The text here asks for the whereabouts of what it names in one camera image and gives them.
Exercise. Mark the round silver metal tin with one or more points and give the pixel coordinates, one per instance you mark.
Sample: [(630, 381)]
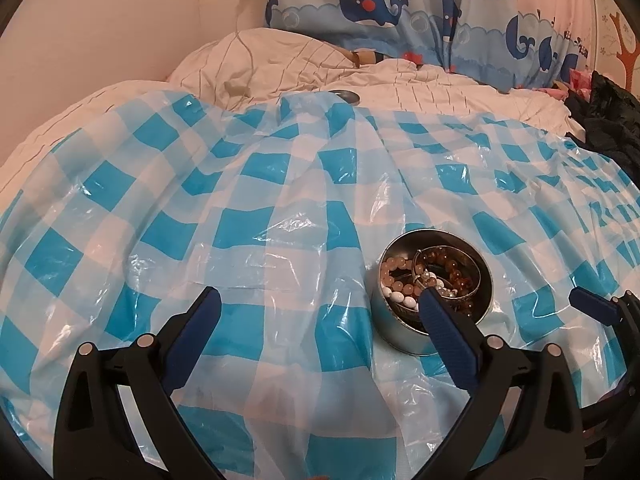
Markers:
[(417, 261)]

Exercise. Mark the pink fabric item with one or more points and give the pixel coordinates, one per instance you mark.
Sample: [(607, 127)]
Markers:
[(579, 83)]

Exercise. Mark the orange tree wall sticker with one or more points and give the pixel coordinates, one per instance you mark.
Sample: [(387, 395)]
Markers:
[(627, 55)]

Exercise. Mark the silver tin lid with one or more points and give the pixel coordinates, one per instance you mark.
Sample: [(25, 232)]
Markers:
[(347, 96)]

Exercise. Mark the brown black object on bed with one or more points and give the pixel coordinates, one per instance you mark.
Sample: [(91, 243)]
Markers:
[(364, 57)]

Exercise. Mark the blue whale print curtain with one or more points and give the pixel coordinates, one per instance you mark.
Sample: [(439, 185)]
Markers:
[(507, 44)]

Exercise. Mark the white grid-lined duvet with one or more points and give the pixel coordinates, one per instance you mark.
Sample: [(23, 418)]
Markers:
[(259, 65)]

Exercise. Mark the black clothing pile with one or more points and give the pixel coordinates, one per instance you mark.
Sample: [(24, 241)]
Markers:
[(610, 118)]

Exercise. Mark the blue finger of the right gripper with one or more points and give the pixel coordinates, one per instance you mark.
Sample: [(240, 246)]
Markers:
[(597, 307)]

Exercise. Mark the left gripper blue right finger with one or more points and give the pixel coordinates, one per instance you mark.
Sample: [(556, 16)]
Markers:
[(455, 338)]

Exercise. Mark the blue white checkered plastic sheet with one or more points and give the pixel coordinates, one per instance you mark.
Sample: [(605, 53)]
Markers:
[(284, 209)]

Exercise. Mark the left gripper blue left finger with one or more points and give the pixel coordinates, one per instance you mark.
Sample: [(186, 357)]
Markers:
[(184, 337)]

